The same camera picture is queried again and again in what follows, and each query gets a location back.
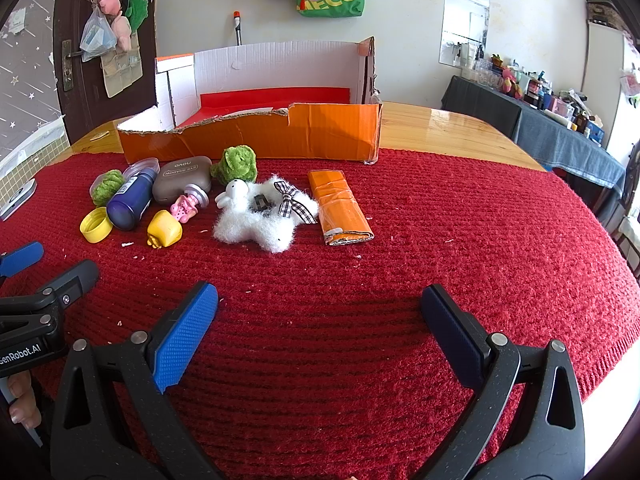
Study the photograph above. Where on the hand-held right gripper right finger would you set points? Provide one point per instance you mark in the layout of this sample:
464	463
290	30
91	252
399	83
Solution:
450	332

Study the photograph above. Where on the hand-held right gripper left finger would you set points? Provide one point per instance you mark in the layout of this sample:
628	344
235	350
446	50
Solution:
185	332

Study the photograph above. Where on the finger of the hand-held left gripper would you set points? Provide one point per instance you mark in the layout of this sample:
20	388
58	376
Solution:
22	257
75	277

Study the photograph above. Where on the yellow bottle cap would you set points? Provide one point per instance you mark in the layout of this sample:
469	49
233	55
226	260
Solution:
95	227

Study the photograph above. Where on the dark blue plastic bottle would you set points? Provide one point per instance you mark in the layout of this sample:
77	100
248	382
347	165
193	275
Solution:
127	205

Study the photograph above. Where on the small green plush toy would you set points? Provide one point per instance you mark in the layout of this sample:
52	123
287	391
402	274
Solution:
107	185

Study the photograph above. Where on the yellow toy figure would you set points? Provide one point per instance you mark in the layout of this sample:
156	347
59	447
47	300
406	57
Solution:
165	227

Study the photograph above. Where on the pink toy with clear cap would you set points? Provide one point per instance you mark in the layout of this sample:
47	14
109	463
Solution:
182	207

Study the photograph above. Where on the green cabbage plush toy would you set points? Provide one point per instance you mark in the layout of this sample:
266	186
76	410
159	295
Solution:
235	162

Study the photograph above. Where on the orange and white cardboard box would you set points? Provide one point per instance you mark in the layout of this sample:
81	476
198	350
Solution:
325	130

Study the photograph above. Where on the person's left hand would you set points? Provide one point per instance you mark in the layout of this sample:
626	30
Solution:
22	400

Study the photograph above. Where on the white flat device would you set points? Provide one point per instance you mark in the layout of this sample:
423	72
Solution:
20	192

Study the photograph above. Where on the red knitted blanket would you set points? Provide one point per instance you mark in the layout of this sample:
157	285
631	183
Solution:
350	260

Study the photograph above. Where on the white sheep plush toy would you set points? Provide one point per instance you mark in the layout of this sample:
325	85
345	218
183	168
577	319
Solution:
250	220

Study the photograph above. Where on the grey oval case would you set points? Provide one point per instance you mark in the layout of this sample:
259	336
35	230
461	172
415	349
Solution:
180	180

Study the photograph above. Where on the dark brown door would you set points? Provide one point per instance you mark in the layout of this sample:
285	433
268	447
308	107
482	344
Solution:
75	110

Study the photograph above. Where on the folded orange cardboard piece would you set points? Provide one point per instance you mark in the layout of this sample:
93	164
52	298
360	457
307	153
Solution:
337	205

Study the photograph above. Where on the star-print window curtain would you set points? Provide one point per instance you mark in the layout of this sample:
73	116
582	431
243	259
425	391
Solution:
25	75

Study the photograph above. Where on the beige hanging organizer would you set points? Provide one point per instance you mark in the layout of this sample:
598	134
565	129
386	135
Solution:
120	72

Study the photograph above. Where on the dark cloth covered table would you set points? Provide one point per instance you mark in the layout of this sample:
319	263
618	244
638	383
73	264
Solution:
550	140

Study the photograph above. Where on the clear plastic bag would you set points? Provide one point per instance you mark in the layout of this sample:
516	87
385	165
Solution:
97	35

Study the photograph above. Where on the row of bottles and jars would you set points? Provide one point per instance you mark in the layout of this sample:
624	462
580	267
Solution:
535	90

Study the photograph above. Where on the green hanging plush toy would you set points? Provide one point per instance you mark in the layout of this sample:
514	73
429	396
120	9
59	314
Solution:
136	12

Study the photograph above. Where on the white cabinet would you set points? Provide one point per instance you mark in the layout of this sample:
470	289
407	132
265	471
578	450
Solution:
602	70

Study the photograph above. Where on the pink hanging items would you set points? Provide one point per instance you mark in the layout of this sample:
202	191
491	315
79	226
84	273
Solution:
631	82

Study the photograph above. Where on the dark patterned box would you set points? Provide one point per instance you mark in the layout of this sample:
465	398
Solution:
602	10

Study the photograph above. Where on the wall mirror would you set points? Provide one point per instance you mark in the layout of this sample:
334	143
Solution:
465	25

